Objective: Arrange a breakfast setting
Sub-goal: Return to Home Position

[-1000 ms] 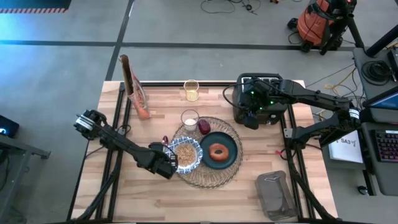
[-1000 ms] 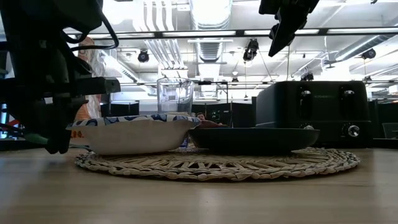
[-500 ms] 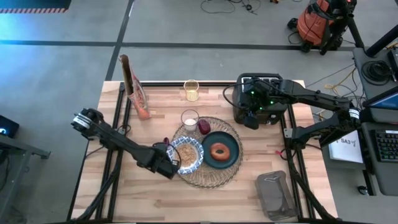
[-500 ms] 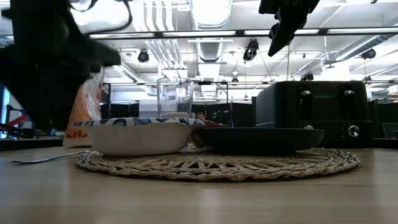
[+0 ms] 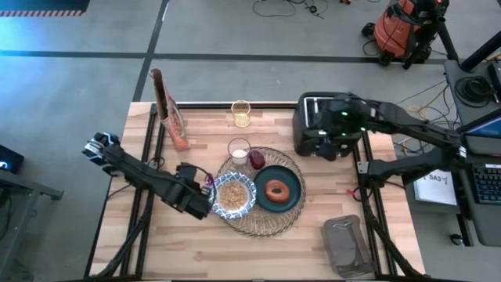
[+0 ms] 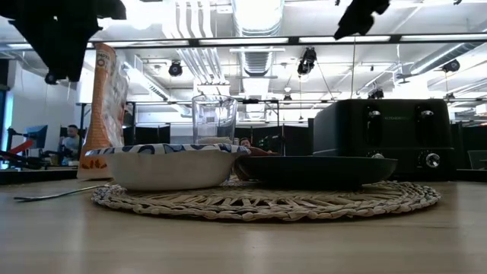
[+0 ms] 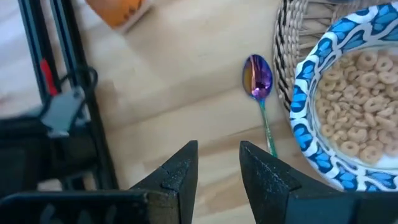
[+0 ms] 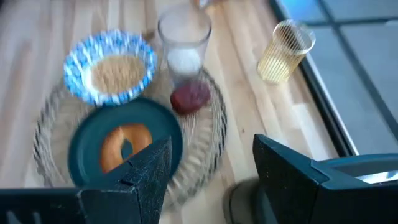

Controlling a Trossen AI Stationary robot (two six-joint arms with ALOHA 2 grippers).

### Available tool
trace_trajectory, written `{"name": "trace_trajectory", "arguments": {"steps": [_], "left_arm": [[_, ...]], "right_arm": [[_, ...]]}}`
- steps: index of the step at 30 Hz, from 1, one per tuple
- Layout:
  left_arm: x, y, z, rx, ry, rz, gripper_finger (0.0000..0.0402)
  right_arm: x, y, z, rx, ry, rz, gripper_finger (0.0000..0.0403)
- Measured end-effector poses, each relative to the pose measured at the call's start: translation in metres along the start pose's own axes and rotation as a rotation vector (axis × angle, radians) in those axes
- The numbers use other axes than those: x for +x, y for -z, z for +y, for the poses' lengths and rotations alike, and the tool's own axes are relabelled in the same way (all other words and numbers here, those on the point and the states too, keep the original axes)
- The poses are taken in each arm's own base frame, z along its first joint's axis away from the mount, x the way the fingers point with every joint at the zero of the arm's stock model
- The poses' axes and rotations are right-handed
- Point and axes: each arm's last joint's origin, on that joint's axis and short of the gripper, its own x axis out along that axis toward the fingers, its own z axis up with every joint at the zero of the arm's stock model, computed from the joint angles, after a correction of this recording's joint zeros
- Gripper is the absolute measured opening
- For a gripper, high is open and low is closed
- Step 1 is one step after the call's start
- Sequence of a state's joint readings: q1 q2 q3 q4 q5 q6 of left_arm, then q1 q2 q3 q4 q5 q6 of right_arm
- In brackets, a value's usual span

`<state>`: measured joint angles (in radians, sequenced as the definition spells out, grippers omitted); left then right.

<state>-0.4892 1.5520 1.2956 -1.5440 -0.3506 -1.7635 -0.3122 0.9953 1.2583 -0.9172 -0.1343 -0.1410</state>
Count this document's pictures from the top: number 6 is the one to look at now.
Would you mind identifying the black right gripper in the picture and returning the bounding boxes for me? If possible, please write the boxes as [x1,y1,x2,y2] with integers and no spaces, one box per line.
[333,0,392,41]

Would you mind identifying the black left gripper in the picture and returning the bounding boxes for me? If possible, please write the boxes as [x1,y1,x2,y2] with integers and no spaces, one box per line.
[0,0,128,83]

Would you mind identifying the pumpkin cereal box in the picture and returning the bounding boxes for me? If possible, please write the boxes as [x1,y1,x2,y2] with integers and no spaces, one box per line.
[77,42,131,182]

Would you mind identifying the blue patterned paper bowl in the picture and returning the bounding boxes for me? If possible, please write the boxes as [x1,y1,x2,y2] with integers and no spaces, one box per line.
[84,142,253,192]

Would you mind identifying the dark green plate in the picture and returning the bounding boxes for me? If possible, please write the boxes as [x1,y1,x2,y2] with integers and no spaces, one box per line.
[233,155,399,190]

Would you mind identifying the clear glass with white rice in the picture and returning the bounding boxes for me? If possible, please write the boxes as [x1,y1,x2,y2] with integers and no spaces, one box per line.
[190,94,239,146]

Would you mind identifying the round woven straw placemat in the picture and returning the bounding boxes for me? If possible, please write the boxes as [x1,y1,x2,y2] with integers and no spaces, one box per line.
[90,176,444,223]

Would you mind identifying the computer monitor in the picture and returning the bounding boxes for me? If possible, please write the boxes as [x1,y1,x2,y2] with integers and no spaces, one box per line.
[24,124,49,151]

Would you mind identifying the red bar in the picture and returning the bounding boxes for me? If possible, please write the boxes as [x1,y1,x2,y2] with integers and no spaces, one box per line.
[0,138,36,161]

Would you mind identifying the black four-slot toaster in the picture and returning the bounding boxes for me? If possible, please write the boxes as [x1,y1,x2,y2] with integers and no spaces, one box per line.
[311,98,457,182]

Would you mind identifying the grey mesh bin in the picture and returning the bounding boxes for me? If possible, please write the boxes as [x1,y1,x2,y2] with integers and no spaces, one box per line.
[467,149,487,170]

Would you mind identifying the black overhead frame bar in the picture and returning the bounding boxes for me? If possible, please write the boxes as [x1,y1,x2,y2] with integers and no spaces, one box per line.
[0,33,487,51]

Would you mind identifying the black table edge rail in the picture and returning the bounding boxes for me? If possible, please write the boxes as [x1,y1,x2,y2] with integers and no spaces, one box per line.
[0,167,487,186]

